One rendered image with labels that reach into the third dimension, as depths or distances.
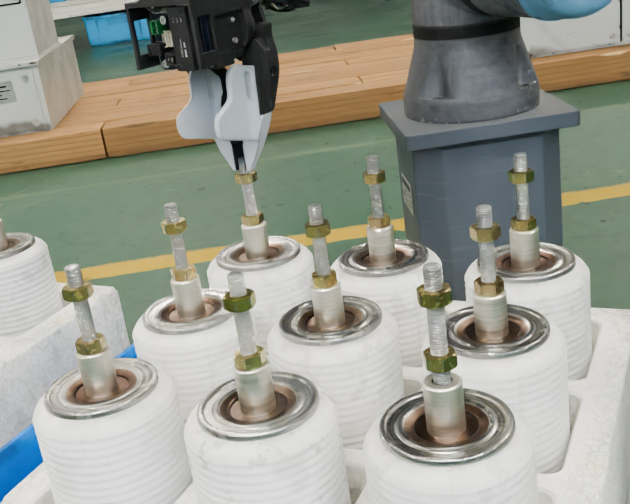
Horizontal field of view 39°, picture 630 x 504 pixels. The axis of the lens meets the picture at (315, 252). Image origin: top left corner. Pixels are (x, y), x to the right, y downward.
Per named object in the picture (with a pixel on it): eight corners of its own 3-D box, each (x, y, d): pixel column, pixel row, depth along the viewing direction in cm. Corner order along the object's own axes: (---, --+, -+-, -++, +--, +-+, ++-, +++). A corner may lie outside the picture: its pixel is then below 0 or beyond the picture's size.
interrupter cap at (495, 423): (379, 402, 54) (378, 392, 54) (505, 391, 53) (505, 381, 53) (380, 477, 47) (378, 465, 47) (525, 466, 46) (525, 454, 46)
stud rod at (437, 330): (431, 394, 49) (419, 268, 46) (437, 385, 50) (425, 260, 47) (448, 396, 48) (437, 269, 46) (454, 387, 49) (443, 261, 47)
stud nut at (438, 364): (418, 371, 48) (417, 357, 48) (428, 356, 50) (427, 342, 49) (453, 374, 47) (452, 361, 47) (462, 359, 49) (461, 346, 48)
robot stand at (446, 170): (401, 322, 120) (377, 103, 109) (537, 301, 120) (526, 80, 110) (430, 390, 102) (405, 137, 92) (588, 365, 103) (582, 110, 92)
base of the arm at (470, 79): (394, 103, 108) (385, 20, 104) (516, 85, 108) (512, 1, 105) (419, 131, 93) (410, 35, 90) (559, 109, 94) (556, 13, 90)
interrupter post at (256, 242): (244, 255, 80) (238, 221, 79) (270, 251, 81) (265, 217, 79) (246, 265, 78) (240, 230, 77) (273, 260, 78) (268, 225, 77)
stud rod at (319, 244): (326, 308, 63) (312, 208, 61) (318, 304, 64) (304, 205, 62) (337, 303, 64) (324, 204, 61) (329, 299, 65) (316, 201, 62)
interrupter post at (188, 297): (190, 307, 71) (182, 269, 70) (213, 311, 70) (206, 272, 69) (170, 320, 69) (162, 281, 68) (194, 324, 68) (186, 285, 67)
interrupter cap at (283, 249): (215, 251, 83) (213, 244, 82) (295, 237, 83) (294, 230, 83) (219, 281, 76) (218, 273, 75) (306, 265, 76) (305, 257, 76)
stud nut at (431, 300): (411, 307, 47) (410, 293, 47) (422, 294, 48) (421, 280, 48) (447, 310, 46) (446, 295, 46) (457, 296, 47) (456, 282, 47)
